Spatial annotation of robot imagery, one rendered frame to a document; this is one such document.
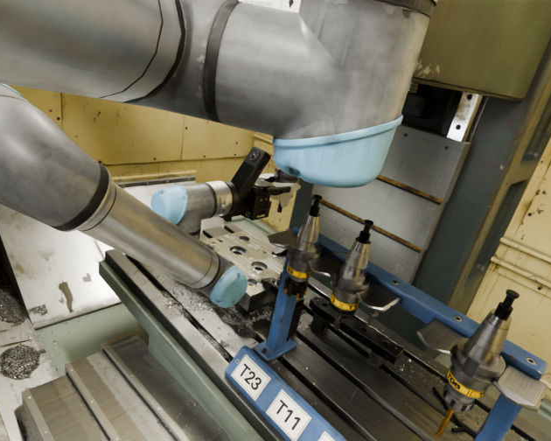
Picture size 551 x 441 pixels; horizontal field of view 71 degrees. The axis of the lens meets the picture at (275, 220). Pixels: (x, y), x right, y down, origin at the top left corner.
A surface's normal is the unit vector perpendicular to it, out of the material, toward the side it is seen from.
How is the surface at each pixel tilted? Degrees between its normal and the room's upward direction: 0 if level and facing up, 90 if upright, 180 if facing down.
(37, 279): 24
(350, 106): 90
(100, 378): 8
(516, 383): 0
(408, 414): 0
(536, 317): 90
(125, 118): 90
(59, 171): 64
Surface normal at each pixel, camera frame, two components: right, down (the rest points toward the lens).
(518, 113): -0.71, 0.16
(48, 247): 0.45, -0.65
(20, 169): 0.37, 0.16
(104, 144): 0.68, 0.41
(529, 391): 0.18, -0.90
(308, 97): -0.23, 0.53
